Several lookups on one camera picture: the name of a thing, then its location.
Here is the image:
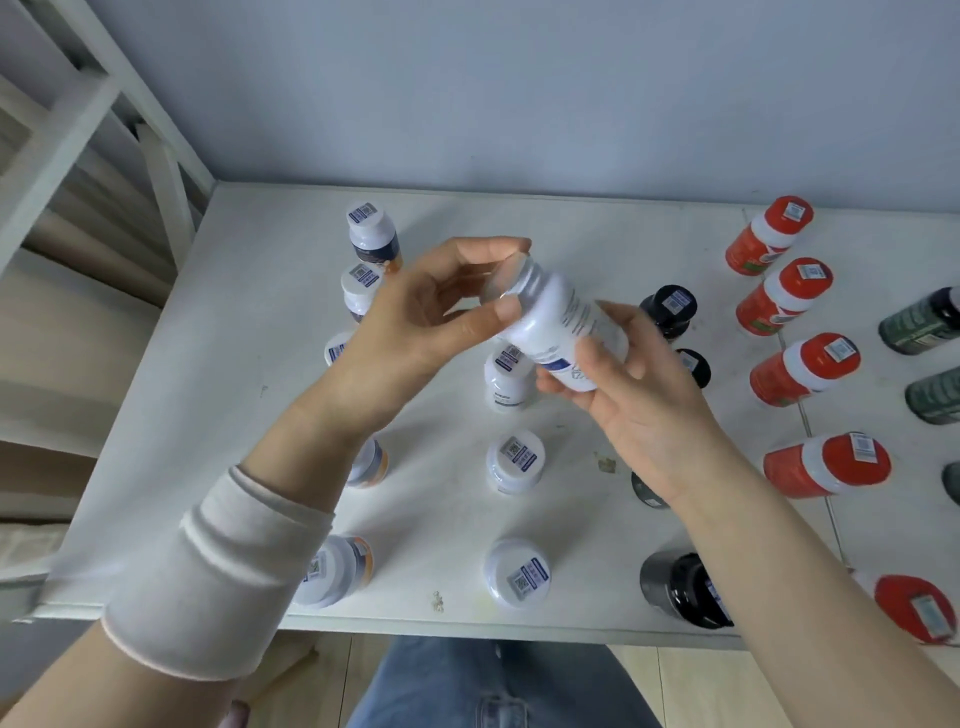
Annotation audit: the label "person's blue jeans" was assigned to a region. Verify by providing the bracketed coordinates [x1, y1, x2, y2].
[344, 635, 665, 728]

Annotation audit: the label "person's left forearm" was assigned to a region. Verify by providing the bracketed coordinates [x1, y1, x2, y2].
[0, 404, 376, 728]

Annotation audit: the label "white metal shelf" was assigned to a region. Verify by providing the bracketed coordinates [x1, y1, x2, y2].
[0, 0, 960, 654]

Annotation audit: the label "person's left hand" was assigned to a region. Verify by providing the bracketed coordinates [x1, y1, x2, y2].
[296, 237, 532, 448]

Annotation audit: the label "person's right hand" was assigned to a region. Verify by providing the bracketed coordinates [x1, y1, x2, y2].
[536, 299, 744, 511]

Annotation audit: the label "black bottle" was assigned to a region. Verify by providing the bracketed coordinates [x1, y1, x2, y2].
[638, 551, 736, 630]
[638, 284, 700, 343]
[674, 347, 712, 390]
[630, 470, 670, 511]

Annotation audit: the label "white knit wristband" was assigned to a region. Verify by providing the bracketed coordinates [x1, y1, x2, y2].
[102, 464, 335, 684]

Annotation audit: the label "person's right forearm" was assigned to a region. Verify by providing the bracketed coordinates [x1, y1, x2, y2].
[667, 449, 960, 728]

